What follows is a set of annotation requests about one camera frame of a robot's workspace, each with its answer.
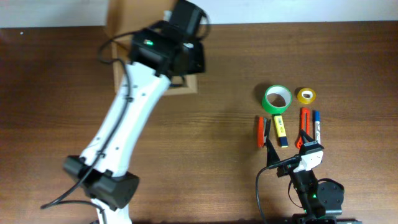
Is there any small yellow tape roll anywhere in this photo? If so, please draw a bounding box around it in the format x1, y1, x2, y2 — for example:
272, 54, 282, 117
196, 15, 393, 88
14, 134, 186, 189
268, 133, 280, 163
297, 88, 317, 105

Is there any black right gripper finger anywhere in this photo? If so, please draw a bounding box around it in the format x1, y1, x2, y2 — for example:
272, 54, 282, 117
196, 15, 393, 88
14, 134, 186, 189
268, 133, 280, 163
299, 129, 315, 144
266, 139, 280, 167

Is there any yellow highlighter marker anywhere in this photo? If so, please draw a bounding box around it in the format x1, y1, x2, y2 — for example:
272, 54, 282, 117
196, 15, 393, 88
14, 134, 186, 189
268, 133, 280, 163
273, 114, 289, 147

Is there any orange utility knife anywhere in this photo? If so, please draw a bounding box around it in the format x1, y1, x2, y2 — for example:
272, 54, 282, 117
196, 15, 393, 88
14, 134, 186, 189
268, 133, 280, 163
295, 108, 310, 149

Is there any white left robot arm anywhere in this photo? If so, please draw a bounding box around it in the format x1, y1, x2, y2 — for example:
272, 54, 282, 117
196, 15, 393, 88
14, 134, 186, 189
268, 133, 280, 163
63, 1, 208, 223

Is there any blue white marker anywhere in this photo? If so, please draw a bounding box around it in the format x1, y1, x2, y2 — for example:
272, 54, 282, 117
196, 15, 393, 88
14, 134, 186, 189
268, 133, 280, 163
313, 110, 321, 144

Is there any red black stapler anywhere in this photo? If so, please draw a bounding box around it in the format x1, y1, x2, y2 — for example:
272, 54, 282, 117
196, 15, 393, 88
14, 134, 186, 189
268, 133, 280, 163
257, 116, 271, 148

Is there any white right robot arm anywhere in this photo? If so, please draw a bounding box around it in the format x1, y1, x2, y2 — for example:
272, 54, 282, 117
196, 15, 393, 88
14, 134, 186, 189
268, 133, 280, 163
266, 130, 345, 224

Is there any brown cardboard box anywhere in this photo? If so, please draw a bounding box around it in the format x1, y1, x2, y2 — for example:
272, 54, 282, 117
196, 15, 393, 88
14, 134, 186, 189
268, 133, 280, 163
106, 0, 203, 96

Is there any green tape roll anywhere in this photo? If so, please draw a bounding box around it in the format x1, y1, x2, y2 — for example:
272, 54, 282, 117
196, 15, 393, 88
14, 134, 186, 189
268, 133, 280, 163
262, 85, 293, 114

